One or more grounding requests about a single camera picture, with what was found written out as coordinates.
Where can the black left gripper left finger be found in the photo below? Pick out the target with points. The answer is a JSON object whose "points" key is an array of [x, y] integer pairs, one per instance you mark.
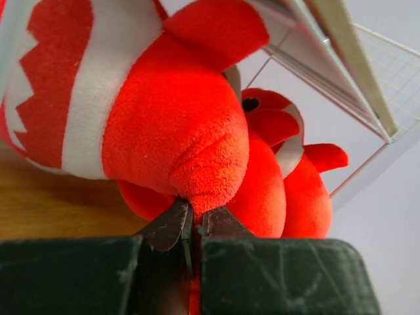
{"points": [[174, 225]]}

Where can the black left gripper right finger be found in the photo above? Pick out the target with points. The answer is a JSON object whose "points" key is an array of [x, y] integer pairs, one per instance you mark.
{"points": [[221, 222]]}

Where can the red shark plush mouth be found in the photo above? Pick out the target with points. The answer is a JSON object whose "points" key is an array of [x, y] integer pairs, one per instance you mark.
{"points": [[260, 202]]}

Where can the red plush corner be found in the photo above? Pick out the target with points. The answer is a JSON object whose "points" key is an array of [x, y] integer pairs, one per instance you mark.
{"points": [[121, 90]]}

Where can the red whale plush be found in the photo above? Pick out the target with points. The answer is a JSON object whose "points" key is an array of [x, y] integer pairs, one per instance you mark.
{"points": [[309, 208]]}

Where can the white wire wooden shelf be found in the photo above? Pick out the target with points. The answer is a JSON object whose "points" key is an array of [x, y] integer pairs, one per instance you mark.
{"points": [[314, 39]]}

